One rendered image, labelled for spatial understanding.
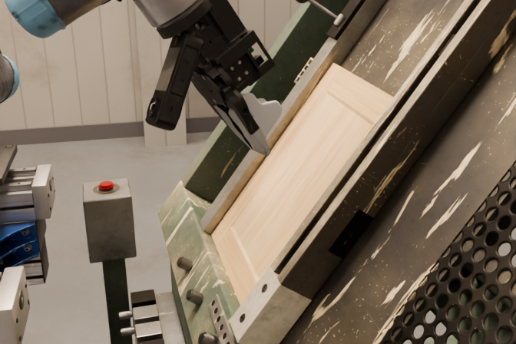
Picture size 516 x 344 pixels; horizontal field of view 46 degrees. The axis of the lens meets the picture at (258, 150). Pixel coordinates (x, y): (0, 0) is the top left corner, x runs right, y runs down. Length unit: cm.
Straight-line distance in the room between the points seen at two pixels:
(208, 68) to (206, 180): 95
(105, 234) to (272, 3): 330
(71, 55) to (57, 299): 219
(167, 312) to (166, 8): 90
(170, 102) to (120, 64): 392
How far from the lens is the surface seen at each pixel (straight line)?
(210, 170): 163
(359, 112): 117
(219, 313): 118
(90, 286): 295
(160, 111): 70
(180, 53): 71
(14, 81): 165
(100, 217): 158
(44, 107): 473
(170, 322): 142
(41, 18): 73
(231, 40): 74
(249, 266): 123
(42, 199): 154
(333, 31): 138
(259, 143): 76
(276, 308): 104
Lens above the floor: 159
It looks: 21 degrees down
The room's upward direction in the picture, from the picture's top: straight up
